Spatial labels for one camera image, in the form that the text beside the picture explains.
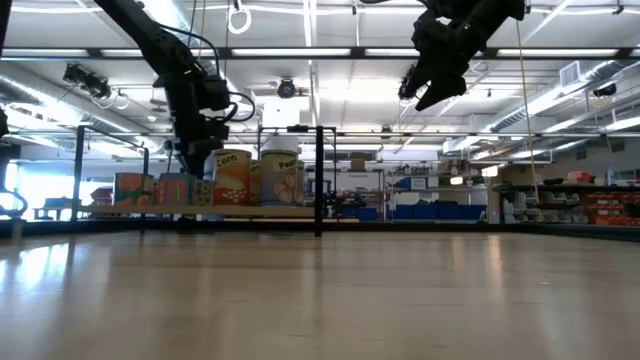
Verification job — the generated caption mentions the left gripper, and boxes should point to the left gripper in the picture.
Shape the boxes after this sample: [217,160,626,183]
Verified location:
[166,84,231,179]

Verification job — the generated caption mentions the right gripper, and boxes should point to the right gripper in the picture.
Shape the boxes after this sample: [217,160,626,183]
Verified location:
[397,0,504,113]

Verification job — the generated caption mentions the tall corn can yellow label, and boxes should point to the tall corn can yellow label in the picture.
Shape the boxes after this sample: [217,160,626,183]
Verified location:
[212,148,253,207]

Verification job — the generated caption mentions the tall peaches can blue label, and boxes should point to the tall peaches can blue label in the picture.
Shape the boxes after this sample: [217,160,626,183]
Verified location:
[259,148,300,207]

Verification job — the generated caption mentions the blue box white label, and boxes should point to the blue box white label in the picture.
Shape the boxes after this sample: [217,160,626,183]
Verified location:
[397,176,429,192]

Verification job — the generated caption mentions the round black ceiling fixture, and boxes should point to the round black ceiling fixture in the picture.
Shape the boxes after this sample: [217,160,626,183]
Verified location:
[276,77,298,100]

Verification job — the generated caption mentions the black ceiling-mounted device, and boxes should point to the black ceiling-mounted device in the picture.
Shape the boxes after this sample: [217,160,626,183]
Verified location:
[61,63,113,100]

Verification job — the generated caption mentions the white air vent box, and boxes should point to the white air vent box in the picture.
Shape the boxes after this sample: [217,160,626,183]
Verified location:
[558,59,582,89]

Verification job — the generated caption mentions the black rack with grey bins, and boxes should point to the black rack with grey bins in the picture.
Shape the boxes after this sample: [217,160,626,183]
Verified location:
[492,180,640,226]

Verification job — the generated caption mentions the wire rack with blue bins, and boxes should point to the wire rack with blue bins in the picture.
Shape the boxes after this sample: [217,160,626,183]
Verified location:
[384,169,490,224]

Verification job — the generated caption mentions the silver wire storage rack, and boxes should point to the silver wire storage rack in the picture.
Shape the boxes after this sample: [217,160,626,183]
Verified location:
[335,167,387,222]

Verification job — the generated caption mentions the yellow hanging cord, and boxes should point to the yellow hanging cord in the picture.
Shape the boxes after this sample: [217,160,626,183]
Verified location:
[514,19,545,221]

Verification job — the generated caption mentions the silver ventilation duct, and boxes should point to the silver ventilation duct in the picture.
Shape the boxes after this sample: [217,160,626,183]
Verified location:
[492,58,640,135]
[0,62,169,154]

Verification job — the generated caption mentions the wooden shelf with black frame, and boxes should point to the wooden shelf with black frame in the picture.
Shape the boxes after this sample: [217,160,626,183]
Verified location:
[71,123,326,238]

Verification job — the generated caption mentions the white cable loop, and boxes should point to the white cable loop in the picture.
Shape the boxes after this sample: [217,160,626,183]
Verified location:
[226,0,253,36]

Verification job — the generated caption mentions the black aluminium table frame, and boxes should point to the black aluminium table frame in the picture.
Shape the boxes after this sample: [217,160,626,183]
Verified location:
[0,217,640,244]

